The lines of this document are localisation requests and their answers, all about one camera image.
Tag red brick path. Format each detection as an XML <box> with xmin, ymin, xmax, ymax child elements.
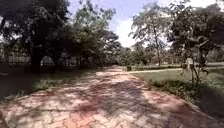
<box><xmin>0</xmin><ymin>65</ymin><xmax>224</xmax><ymax>128</ymax></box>

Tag pale side path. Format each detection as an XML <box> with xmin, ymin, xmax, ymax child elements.
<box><xmin>129</xmin><ymin>66</ymin><xmax>224</xmax><ymax>74</ymax></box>

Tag tall thin-trunk tree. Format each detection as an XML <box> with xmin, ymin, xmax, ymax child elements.
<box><xmin>129</xmin><ymin>3</ymin><xmax>174</xmax><ymax>68</ymax></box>

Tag green grass lawn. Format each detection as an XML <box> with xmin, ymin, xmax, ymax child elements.
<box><xmin>128</xmin><ymin>61</ymin><xmax>224</xmax><ymax>123</ymax></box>

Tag wood of trees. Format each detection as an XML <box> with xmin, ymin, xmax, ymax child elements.
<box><xmin>0</xmin><ymin>0</ymin><xmax>134</xmax><ymax>73</ymax></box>

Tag white structure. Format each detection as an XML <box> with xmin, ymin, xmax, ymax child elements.
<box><xmin>184</xmin><ymin>57</ymin><xmax>195</xmax><ymax>70</ymax></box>

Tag shaded grass area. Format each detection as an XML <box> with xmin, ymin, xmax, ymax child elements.
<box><xmin>0</xmin><ymin>66</ymin><xmax>101</xmax><ymax>103</ymax></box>

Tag young dark-leaf tree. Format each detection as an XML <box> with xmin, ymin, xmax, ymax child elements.
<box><xmin>168</xmin><ymin>0</ymin><xmax>224</xmax><ymax>89</ymax></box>

